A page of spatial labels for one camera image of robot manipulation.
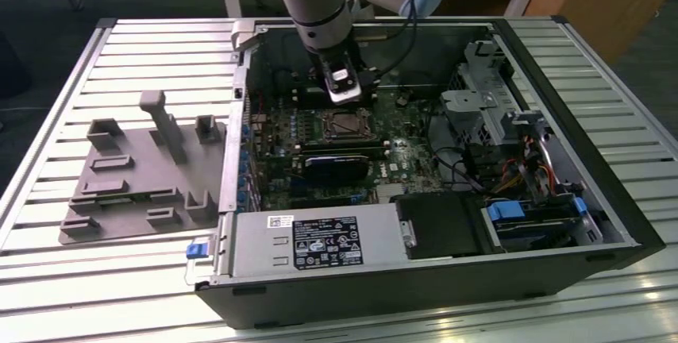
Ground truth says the silver power supply unit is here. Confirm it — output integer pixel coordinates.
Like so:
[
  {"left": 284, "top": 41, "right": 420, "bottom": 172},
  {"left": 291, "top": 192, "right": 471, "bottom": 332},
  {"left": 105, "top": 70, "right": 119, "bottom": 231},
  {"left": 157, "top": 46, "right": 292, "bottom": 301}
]
[{"left": 211, "top": 203, "right": 412, "bottom": 279}]

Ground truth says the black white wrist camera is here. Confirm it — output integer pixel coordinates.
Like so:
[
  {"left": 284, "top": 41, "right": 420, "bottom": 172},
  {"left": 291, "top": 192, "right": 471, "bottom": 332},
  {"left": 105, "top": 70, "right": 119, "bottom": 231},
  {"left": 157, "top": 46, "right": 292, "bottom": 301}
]
[{"left": 323, "top": 64, "right": 367, "bottom": 106}]

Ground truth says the silver chipset heatsink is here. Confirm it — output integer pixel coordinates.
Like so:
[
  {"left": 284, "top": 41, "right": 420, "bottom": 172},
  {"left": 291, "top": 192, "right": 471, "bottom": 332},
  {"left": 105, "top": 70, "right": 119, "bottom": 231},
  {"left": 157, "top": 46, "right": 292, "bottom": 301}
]
[{"left": 376, "top": 183, "right": 407, "bottom": 199}]

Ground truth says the hard disk in blue carrier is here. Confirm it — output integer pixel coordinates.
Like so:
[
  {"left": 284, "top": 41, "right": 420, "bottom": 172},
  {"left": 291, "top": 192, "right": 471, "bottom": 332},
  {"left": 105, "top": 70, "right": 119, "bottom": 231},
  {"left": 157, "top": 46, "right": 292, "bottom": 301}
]
[{"left": 480, "top": 195, "right": 604, "bottom": 252}]

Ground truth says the black data cable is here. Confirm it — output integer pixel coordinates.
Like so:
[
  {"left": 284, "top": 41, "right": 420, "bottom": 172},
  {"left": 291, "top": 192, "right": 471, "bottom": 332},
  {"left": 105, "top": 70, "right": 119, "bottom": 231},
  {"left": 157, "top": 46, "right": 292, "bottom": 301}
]
[{"left": 431, "top": 146, "right": 486, "bottom": 195}]

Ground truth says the black RAM slot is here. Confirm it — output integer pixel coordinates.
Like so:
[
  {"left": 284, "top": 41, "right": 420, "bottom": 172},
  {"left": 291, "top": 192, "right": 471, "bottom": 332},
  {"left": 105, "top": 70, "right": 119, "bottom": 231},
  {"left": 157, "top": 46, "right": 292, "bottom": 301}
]
[
  {"left": 301, "top": 140, "right": 386, "bottom": 148},
  {"left": 301, "top": 143, "right": 386, "bottom": 152},
  {"left": 300, "top": 149, "right": 388, "bottom": 158},
  {"left": 300, "top": 146, "right": 387, "bottom": 155}
]

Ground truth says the grey parts rack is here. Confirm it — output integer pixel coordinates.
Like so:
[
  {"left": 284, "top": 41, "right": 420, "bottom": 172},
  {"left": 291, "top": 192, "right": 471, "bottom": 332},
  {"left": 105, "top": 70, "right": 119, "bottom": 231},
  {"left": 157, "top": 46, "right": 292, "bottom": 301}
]
[{"left": 57, "top": 91, "right": 228, "bottom": 245}]

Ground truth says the black PC case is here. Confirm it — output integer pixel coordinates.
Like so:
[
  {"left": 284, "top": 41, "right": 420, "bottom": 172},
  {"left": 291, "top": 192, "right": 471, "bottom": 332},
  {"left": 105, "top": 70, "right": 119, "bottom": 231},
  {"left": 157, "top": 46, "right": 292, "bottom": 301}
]
[{"left": 192, "top": 15, "right": 666, "bottom": 330}]

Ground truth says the green motherboard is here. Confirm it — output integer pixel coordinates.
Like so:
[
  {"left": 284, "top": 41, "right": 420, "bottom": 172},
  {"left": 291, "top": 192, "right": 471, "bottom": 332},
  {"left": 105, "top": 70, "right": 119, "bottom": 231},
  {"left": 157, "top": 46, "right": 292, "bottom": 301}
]
[{"left": 240, "top": 92, "right": 440, "bottom": 211}]

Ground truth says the wooden cabinet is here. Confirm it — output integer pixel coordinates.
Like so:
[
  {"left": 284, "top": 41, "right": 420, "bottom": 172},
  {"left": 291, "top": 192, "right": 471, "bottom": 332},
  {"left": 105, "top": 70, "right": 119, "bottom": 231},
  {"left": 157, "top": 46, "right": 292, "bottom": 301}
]
[{"left": 528, "top": 0, "right": 678, "bottom": 66}]

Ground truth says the grey metal drive cage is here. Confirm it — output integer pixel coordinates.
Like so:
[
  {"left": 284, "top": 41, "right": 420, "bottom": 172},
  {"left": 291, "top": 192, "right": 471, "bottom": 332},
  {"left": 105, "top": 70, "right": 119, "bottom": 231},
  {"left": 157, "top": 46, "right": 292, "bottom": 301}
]
[{"left": 438, "top": 39, "right": 547, "bottom": 148}]

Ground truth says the CPU with silver top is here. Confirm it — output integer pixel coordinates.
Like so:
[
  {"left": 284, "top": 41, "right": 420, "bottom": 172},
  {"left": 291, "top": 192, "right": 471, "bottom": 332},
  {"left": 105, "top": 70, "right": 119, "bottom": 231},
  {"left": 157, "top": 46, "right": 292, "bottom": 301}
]
[{"left": 331, "top": 114, "right": 361, "bottom": 133}]

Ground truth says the black graphics card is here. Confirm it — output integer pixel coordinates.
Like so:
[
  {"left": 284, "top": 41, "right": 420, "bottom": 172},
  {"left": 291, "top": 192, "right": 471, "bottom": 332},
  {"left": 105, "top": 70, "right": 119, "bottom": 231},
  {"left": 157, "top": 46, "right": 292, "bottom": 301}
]
[{"left": 300, "top": 154, "right": 369, "bottom": 182}]

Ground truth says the black drive bay box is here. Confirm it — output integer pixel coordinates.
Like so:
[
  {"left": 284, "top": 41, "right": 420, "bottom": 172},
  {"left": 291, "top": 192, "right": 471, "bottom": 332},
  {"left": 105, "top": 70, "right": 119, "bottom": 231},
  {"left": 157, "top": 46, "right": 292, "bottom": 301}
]
[{"left": 394, "top": 191, "right": 496, "bottom": 260}]

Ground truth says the green RAM stick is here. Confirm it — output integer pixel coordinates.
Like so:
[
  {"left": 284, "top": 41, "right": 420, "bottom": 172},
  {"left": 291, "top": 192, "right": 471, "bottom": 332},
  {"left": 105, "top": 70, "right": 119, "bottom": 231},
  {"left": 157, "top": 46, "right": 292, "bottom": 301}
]
[{"left": 93, "top": 195, "right": 155, "bottom": 204}]

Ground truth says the coloured power wire bundle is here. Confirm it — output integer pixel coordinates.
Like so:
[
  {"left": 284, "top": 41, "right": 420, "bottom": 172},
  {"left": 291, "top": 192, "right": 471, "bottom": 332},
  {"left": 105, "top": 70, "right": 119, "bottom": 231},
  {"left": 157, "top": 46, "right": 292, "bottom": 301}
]
[{"left": 495, "top": 158, "right": 558, "bottom": 197}]

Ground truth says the black spec label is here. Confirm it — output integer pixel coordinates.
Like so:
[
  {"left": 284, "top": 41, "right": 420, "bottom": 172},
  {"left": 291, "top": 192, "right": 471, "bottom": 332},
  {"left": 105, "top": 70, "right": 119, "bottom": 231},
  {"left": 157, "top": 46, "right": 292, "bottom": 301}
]
[{"left": 292, "top": 215, "right": 361, "bottom": 271}]

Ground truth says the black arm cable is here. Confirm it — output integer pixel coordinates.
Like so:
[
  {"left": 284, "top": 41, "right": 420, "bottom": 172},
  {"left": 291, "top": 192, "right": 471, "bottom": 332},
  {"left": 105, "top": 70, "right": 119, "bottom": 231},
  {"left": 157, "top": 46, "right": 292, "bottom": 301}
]
[{"left": 377, "top": 0, "right": 420, "bottom": 78}]

